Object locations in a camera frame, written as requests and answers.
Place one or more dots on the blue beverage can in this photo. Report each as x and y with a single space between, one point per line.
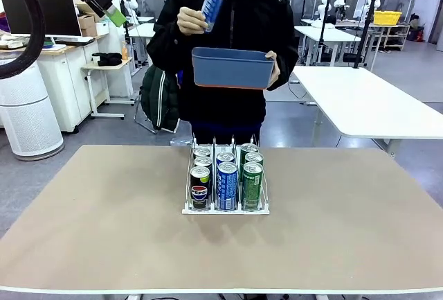
212 5
226 185
225 156

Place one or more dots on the blue plastic bin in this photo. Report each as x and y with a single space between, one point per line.
232 71

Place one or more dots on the black Pepsi can lime top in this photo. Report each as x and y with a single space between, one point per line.
200 192

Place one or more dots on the person's right forearm black sleeve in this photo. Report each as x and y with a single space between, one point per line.
162 47

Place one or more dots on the person's left forearm black sleeve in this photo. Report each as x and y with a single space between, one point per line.
287 64

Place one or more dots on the white can dispenser rack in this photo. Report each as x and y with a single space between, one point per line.
225 211

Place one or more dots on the person's right hand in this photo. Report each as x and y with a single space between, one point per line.
189 22

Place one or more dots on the person's left hand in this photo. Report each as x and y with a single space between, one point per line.
275 71

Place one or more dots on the small white box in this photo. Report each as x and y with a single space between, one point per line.
102 30

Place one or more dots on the white background desk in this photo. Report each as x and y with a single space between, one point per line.
142 30

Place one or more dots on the brown cardboard box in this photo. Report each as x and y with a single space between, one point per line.
79 5
89 31
86 22

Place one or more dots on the orange bottle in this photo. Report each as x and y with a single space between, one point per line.
124 52

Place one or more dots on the black cloth bundle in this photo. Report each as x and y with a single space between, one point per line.
109 59

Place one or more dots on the white cup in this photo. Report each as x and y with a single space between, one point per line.
95 58

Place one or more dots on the black keyboard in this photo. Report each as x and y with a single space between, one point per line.
74 41

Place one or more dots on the white background table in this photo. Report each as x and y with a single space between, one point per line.
328 33

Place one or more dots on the black computer monitor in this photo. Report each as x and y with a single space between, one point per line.
59 12

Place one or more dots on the green and blue bowl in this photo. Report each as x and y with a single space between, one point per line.
50 44

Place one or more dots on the black tripod stand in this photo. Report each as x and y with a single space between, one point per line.
364 36

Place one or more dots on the white side table wood top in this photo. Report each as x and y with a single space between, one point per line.
90 92

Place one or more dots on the person in black jacket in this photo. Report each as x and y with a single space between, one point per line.
242 19

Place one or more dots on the yellow plastic crate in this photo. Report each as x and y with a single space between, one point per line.
387 18

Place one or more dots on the white desk cabinet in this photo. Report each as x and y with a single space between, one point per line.
59 81

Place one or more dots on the dark green striped jacket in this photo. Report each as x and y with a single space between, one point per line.
159 102

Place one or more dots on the wooden shelf table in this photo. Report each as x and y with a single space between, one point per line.
398 27

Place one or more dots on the purple object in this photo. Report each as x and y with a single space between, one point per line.
2 23

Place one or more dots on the red fire extinguisher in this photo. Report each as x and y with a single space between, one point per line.
418 35

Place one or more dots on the large white table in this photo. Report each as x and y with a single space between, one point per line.
363 99

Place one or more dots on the white air purifier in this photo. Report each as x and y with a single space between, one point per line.
27 113

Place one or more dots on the metal chair frame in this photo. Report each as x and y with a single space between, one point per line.
144 125

